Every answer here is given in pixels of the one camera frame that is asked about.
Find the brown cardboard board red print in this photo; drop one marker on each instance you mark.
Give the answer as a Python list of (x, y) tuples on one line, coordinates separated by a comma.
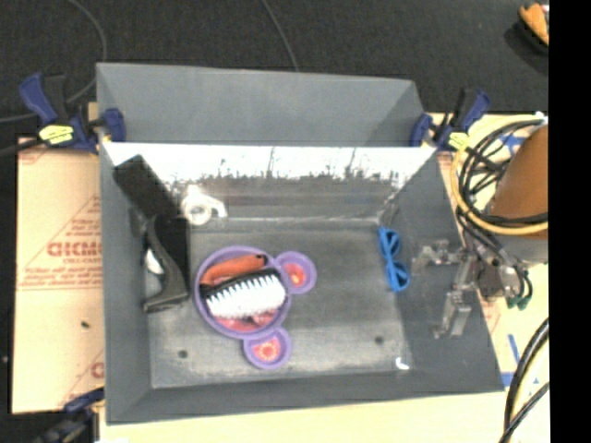
[(51, 302)]

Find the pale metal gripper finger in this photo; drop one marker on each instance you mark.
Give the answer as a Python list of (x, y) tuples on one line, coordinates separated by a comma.
[(456, 314), (436, 257)]

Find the blue sunglasses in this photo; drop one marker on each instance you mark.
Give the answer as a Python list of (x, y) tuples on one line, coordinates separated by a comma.
[(394, 266)]

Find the purple mouse-shaped plate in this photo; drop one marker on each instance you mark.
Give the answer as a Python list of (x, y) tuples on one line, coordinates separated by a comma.
[(270, 351)]

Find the black flat block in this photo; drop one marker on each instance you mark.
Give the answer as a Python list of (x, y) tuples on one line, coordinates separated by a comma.
[(145, 185)]

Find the white tape roll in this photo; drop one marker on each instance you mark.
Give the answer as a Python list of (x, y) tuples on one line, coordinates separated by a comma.
[(198, 208)]

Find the grey metal bin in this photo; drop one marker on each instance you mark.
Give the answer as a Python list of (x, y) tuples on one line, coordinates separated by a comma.
[(323, 302)]

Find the white bristle black brush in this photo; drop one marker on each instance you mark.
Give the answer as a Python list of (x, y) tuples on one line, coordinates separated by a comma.
[(249, 295)]

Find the orange long toy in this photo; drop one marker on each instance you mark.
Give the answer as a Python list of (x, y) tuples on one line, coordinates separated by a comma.
[(231, 266)]

